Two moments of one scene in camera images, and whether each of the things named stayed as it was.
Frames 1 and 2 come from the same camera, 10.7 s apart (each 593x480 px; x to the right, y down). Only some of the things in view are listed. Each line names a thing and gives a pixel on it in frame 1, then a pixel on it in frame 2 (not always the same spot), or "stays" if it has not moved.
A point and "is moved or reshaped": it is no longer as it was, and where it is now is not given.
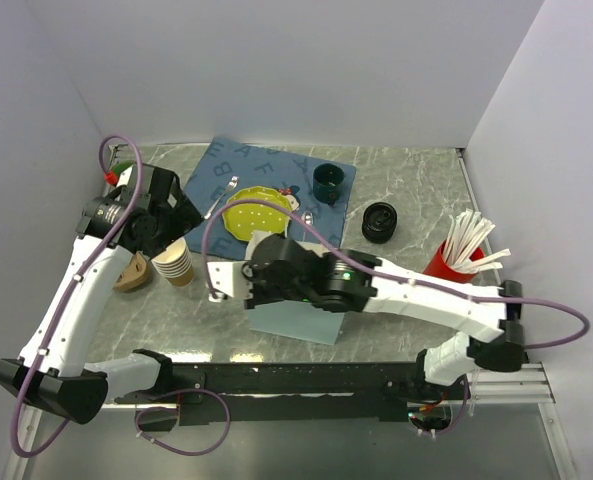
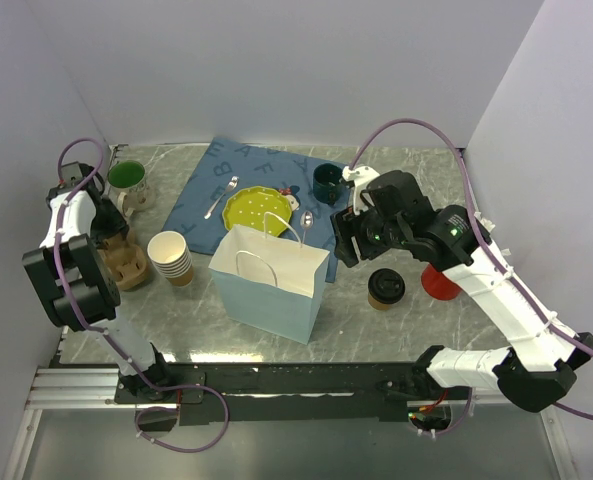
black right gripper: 254,295 → 346,224
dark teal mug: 327,182 stays
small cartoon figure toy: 293,200 stays
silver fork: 231,186 stays
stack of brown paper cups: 176,264 stays
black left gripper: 184,218 → 115,225
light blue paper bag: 297,319 is moved or reshaped
